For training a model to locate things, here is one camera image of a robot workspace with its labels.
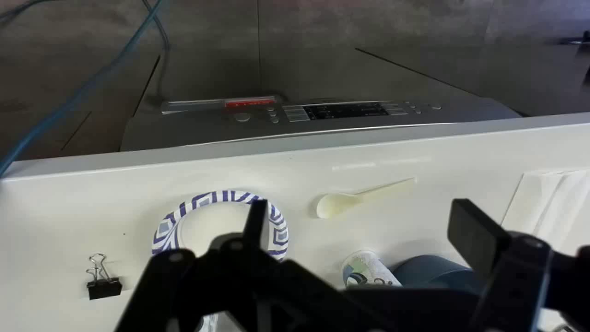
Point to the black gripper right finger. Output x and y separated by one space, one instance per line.
523 273

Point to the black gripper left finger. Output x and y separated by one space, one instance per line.
237 277

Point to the patterned paper coffee cup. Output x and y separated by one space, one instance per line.
366 269

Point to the white paper sheet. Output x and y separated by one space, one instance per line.
547 201

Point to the white plastic spoon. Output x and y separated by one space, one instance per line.
331 205

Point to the black binder clip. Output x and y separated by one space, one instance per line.
102 284

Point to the grey dishwasher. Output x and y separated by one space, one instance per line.
184 122

